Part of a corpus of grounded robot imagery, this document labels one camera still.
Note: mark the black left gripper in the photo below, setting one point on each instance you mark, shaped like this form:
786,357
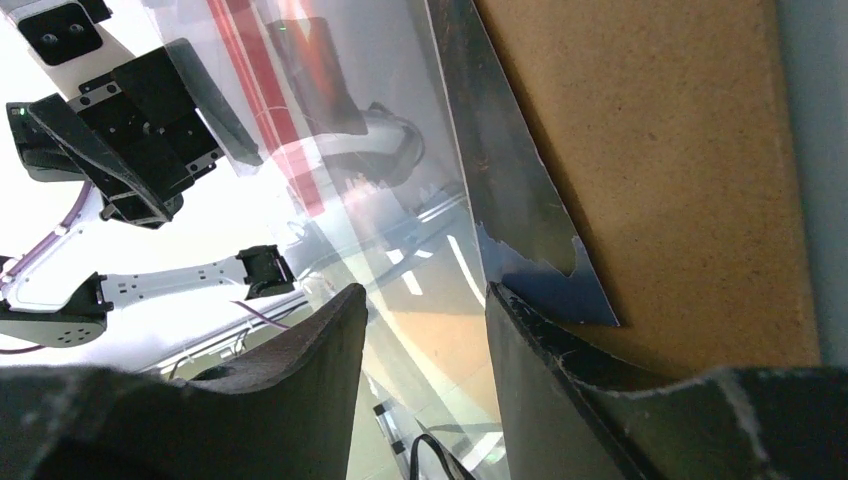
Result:
134,134

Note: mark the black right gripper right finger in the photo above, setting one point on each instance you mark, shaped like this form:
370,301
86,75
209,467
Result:
570,410

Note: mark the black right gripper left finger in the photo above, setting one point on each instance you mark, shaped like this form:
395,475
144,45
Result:
283,410

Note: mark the clear acrylic sheet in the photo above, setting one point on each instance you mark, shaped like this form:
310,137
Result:
367,80

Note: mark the orange wooden picture frame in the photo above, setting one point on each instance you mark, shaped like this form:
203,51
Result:
248,46

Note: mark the sunset photo print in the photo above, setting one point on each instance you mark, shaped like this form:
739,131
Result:
527,239

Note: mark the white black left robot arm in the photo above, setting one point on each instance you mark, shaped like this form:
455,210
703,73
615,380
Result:
52,296

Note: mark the brown backing board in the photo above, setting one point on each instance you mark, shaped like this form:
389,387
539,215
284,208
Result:
664,125

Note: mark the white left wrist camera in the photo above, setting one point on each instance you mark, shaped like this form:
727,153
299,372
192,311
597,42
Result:
67,39

